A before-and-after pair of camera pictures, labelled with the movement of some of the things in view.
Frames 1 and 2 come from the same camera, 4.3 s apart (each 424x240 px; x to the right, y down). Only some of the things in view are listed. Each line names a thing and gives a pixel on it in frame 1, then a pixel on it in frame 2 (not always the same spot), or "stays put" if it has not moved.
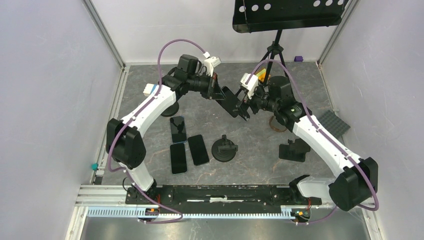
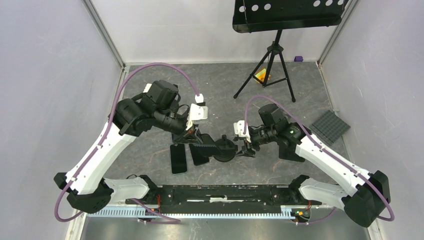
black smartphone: [230, 102] → [200, 152]
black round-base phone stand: [224, 150] stays put
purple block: [298, 59] stays put
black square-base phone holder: [294, 151] stays put
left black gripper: [213, 90] → [192, 136]
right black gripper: [242, 110] → [246, 149]
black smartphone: [198, 149] stays put
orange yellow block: [261, 75] stays put
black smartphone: [178, 159] stays put
